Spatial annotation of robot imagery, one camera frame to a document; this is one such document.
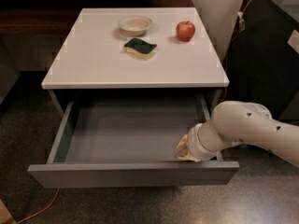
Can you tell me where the dark wooden bench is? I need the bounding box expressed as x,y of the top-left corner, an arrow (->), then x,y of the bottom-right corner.
0,0 -> 193,35

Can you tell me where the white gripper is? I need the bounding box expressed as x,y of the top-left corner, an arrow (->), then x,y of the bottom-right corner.
176,122 -> 224,162

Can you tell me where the red apple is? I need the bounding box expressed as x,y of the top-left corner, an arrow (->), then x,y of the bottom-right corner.
176,21 -> 195,42

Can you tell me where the white label on cabinet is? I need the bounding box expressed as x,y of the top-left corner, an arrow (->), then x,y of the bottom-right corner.
288,30 -> 299,54

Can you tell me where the white bowl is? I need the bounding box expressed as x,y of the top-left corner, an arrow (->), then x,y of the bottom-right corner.
118,15 -> 152,36

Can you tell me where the white cabinet with grey drawers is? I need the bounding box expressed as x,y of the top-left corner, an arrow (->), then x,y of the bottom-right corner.
42,7 -> 229,114

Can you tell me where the grey top drawer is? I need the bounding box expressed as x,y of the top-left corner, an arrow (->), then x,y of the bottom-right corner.
28,94 -> 239,189

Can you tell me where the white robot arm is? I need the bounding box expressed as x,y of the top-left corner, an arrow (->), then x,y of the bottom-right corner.
176,101 -> 299,167

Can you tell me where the orange floor cable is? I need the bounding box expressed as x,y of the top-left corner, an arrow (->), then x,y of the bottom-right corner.
15,188 -> 61,224

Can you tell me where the green and yellow sponge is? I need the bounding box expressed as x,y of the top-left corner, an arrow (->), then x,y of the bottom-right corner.
123,38 -> 158,60

